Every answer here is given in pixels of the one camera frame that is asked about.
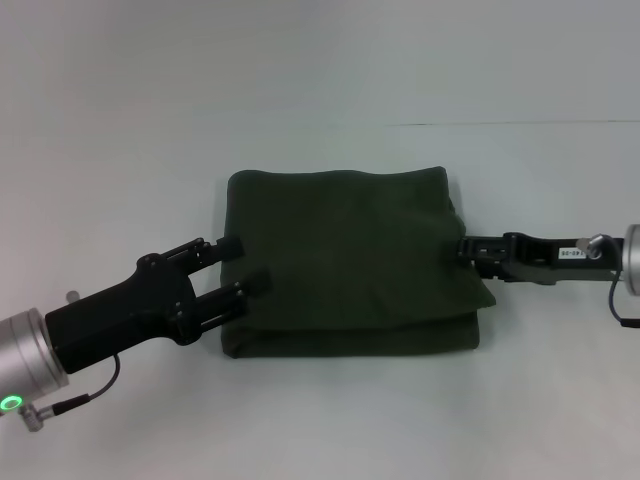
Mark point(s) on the dark green FREE t-shirt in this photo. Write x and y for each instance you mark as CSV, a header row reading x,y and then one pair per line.
x,y
350,260

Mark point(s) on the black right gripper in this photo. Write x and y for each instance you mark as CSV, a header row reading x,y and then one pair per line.
x,y
555,255

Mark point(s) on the small silver wrist connector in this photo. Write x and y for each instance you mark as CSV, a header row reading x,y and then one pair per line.
x,y
73,296

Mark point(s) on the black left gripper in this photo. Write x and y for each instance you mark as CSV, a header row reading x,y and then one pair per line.
x,y
125,310

